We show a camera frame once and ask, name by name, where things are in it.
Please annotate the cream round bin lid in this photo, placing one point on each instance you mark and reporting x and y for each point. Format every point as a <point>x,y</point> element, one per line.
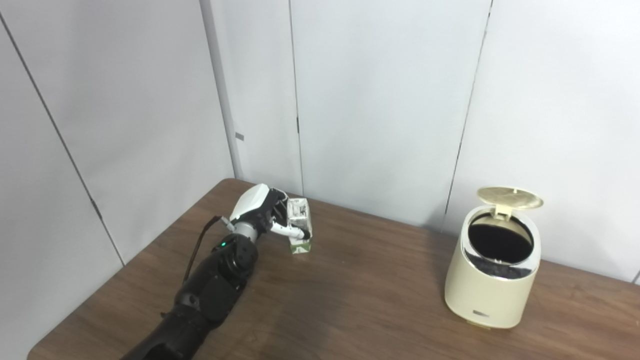
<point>510,197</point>

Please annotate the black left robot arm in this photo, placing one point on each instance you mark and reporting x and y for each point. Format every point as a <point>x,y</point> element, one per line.
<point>210,295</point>

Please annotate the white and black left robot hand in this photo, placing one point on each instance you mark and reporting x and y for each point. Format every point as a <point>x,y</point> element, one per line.
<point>252,205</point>

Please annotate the cream-colored round bin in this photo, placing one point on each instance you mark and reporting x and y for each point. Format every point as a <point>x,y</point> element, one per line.
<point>480,285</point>

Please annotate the small green white milk carton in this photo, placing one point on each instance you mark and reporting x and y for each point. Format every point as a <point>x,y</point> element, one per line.
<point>300,215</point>

